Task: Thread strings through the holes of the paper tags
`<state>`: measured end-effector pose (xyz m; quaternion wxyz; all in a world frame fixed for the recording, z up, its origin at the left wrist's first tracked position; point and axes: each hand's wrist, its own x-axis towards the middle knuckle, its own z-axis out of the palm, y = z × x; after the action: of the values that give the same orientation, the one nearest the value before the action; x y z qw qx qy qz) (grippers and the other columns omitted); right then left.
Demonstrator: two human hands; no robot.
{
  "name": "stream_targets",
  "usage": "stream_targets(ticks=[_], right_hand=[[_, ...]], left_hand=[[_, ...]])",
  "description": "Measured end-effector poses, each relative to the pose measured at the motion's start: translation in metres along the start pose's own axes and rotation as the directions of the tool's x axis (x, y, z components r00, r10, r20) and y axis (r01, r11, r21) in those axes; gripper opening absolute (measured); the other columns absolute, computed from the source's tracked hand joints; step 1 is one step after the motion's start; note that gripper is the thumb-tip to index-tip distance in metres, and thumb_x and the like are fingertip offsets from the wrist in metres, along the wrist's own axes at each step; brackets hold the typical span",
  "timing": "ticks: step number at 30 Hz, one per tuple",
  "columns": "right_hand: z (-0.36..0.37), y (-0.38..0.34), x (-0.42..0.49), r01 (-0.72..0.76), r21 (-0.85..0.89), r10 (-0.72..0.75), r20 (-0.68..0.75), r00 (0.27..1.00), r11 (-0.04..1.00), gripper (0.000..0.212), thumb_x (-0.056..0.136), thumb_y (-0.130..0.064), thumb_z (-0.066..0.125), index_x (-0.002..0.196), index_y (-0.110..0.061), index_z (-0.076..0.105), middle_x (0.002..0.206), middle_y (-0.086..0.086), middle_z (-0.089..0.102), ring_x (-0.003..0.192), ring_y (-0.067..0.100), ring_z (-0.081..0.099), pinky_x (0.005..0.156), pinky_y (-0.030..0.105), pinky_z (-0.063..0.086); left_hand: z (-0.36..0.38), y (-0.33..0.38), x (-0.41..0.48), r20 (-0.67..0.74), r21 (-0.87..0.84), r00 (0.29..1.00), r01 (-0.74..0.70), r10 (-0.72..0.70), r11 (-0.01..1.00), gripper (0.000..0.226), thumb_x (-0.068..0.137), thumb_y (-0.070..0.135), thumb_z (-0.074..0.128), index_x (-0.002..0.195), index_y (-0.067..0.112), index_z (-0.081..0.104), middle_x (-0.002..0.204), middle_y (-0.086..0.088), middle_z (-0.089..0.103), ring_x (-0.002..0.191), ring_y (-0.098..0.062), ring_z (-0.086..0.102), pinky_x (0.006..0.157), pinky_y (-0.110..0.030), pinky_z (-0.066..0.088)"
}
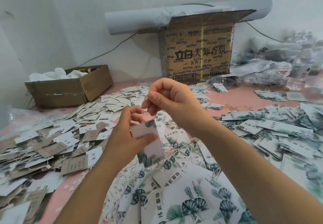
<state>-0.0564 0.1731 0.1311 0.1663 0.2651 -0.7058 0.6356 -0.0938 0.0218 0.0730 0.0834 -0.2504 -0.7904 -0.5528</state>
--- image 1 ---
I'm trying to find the pile of brown white tags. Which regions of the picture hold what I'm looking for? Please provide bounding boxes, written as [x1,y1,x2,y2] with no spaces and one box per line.
[0,115,113,224]

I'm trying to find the pile of green leaf tags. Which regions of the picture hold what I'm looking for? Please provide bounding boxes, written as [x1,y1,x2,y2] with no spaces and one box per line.
[117,103,323,224]

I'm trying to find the person's right forearm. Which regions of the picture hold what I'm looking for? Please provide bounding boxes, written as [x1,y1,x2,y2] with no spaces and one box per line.
[194,120,323,224]

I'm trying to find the white roll in plastic wrap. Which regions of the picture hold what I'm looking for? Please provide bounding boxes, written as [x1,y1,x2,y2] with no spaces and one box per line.
[105,0,273,35]

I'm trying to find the pile of white strings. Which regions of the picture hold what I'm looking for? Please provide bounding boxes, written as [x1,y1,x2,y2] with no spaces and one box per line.
[66,151,167,224]

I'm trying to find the person's left forearm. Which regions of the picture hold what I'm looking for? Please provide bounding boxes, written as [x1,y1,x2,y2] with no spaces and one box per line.
[55,161,133,224]

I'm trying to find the single white leaf print tag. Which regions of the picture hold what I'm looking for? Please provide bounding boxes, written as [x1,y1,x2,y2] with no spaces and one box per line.
[131,119,166,167]

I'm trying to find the large printed cardboard box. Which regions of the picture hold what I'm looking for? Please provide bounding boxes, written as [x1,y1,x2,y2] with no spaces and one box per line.
[159,9,257,85]

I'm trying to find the white crumpled material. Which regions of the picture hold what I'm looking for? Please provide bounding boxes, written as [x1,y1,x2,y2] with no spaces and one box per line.
[28,67,89,82]

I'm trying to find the heap of small tags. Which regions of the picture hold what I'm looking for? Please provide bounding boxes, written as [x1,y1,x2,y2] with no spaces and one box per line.
[63,82,226,126]

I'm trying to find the heap of clear plastic bags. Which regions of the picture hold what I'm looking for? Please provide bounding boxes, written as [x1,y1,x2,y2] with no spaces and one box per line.
[228,30,323,92]

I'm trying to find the black cable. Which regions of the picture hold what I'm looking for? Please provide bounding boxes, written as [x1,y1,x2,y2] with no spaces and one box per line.
[75,32,138,68]

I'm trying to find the clear plastic bag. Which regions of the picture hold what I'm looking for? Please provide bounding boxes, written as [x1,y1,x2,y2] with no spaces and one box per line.
[6,106,50,131]

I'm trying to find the small open cardboard box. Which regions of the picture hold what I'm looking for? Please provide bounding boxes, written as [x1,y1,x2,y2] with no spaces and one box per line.
[25,64,114,109]

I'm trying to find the person's left hand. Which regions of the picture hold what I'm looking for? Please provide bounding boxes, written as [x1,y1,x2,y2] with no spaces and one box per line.
[103,106,158,171]

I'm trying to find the person's right hand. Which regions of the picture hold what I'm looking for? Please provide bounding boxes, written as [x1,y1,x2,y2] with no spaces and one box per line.
[141,77,212,134]

